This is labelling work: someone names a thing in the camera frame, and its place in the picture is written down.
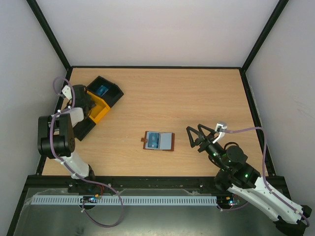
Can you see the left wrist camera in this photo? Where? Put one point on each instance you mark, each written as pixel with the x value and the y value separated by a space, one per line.
pixel 67 92

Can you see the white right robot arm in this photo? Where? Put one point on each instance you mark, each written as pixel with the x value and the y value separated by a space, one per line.
pixel 239 177

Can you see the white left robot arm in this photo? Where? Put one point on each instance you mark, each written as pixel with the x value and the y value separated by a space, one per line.
pixel 57 133

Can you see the yellow storage bin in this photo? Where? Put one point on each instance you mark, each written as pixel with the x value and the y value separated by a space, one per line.
pixel 100 109

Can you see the blue card in holder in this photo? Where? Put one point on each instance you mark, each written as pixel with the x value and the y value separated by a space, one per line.
pixel 152 140

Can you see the brown leather card holder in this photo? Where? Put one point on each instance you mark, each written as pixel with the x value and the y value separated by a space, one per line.
pixel 163 141

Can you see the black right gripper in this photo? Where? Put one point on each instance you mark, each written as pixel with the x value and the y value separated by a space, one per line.
pixel 204 141

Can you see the blue card in bin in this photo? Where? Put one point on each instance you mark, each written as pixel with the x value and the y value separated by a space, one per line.
pixel 101 90

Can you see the black enclosure frame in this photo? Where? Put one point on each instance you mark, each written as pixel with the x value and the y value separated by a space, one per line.
pixel 38 178

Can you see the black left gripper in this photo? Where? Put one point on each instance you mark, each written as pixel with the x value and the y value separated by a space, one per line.
pixel 88 97

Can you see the black storage bin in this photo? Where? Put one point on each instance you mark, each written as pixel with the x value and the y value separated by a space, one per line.
pixel 82 128
pixel 112 96

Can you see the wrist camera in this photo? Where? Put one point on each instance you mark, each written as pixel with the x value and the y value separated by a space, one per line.
pixel 67 92
pixel 220 130

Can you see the white slotted cable duct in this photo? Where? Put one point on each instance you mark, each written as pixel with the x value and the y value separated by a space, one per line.
pixel 125 200

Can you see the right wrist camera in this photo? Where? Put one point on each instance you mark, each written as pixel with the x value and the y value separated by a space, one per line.
pixel 220 130

